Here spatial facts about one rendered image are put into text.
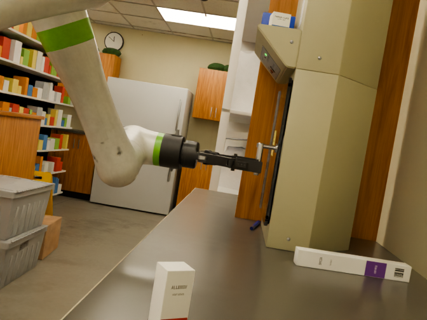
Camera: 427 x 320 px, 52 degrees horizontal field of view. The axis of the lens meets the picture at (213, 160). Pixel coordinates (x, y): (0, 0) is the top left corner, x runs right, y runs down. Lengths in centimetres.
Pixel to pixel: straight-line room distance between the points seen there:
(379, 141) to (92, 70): 98
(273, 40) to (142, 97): 511
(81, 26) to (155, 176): 523
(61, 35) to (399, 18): 110
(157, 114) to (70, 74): 515
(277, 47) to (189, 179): 514
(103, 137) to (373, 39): 77
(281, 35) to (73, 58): 52
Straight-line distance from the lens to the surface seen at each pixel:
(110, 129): 105
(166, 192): 616
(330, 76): 118
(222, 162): 111
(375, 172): 159
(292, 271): 101
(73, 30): 100
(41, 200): 347
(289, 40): 118
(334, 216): 126
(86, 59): 102
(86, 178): 658
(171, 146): 117
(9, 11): 79
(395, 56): 162
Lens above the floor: 120
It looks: 3 degrees down
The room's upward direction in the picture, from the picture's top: 9 degrees clockwise
